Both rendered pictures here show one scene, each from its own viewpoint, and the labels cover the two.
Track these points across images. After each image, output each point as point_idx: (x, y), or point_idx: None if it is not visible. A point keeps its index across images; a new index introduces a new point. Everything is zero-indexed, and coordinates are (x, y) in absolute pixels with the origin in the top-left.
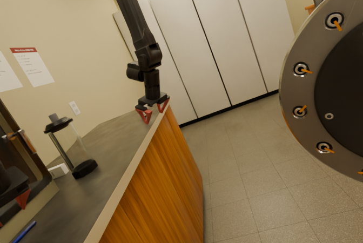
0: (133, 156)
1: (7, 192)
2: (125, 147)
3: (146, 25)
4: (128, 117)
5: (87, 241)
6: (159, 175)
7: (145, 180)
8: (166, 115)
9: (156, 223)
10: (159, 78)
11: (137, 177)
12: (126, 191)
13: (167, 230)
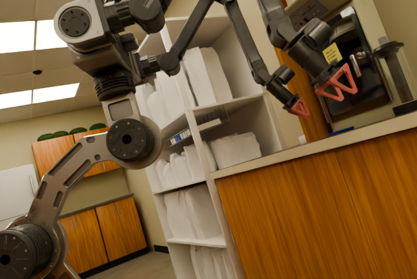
0: (360, 128)
1: (284, 105)
2: (416, 110)
3: (260, 4)
4: None
5: (289, 151)
6: None
7: (394, 165)
8: None
9: (390, 217)
10: (295, 59)
11: (376, 154)
12: (349, 154)
13: (416, 248)
